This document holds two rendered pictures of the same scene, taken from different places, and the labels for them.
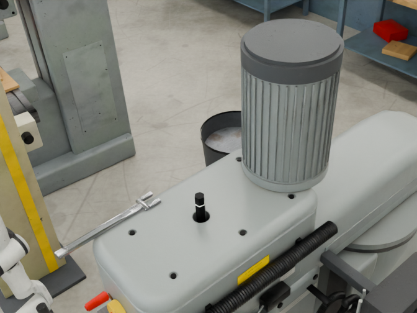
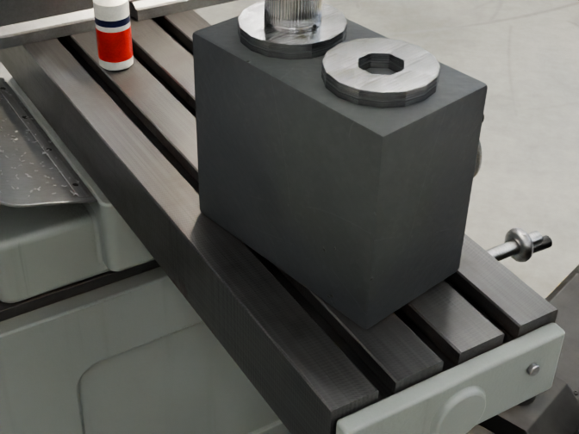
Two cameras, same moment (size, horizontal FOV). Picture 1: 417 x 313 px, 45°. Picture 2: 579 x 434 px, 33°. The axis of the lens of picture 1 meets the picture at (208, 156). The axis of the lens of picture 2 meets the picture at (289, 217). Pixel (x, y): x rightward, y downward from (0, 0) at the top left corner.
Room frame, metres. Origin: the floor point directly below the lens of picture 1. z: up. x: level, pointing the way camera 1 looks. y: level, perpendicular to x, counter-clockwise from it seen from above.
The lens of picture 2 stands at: (1.80, 0.30, 1.51)
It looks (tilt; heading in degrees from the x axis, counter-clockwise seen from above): 36 degrees down; 185
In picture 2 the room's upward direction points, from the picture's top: 1 degrees clockwise
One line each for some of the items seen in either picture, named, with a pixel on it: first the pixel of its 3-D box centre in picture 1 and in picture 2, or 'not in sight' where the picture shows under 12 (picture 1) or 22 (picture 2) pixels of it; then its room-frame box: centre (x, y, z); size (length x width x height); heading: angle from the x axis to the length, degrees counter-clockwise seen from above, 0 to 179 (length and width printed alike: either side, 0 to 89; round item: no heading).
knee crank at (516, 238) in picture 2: not in sight; (499, 252); (0.54, 0.53, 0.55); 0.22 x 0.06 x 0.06; 127
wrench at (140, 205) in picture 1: (108, 224); not in sight; (0.74, 0.22, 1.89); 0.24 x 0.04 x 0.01; 128
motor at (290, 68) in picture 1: (287, 107); not in sight; (0.90, -0.18, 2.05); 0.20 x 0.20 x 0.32
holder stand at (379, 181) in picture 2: not in sight; (329, 147); (1.09, 0.27, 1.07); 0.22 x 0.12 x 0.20; 48
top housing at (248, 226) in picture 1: (208, 237); not in sight; (0.76, 0.01, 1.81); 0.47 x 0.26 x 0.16; 127
